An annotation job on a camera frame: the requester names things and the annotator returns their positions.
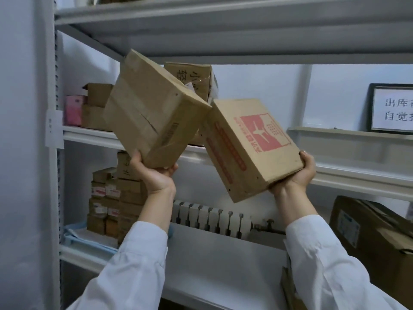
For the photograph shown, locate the person's right hand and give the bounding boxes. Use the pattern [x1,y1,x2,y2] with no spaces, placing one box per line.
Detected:
[269,152,317,197]

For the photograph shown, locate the person's left hand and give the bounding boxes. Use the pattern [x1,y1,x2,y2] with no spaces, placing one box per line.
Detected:
[130,150,179,196]

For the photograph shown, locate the plain brown cardboard box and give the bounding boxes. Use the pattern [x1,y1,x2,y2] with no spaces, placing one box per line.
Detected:
[102,49,212,169]

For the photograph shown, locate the cardboard box with red print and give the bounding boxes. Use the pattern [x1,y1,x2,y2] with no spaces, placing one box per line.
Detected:
[201,99,304,204]

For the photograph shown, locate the person's right forearm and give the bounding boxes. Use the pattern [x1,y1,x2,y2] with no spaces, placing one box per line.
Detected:
[274,186,408,310]

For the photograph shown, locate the person's left forearm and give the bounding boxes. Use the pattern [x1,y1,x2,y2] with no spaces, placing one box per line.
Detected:
[67,187,177,310]

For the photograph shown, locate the grey metal side shelf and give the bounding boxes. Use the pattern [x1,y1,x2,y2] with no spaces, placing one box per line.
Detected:
[287,126,413,202]

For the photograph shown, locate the stack of small labelled cartons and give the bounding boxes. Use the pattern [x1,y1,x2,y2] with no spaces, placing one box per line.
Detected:
[86,150,148,245]

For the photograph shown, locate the small brown cardboard box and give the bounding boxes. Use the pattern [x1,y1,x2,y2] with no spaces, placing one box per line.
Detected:
[81,104,112,132]
[83,83,114,107]

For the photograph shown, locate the metal pipe valve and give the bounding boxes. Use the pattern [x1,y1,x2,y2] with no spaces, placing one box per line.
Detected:
[253,219,287,236]

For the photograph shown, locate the pink box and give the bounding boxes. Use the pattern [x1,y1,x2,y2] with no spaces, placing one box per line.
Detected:
[64,95,86,127]

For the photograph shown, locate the light blue plastic tray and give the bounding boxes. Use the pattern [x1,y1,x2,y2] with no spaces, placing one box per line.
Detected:
[63,223,119,255]

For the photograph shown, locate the white radiator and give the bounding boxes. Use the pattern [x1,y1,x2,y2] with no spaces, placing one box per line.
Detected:
[170,200,253,240]

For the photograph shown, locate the black framed white sign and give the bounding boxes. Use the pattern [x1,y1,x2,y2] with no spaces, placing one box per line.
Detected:
[367,83,413,135]

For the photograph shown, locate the cardboard box with black print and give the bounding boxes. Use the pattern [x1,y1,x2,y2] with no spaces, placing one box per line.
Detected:
[164,62,215,102]

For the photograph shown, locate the large cardboard box white label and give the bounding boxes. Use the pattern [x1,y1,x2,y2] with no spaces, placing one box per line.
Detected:
[329,195,413,310]

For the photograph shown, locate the grey metal shelving unit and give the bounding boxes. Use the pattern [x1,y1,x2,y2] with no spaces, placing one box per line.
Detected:
[34,0,413,310]

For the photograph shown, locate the white label on shelf post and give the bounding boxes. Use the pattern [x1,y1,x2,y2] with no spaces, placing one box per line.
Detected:
[45,110,65,149]

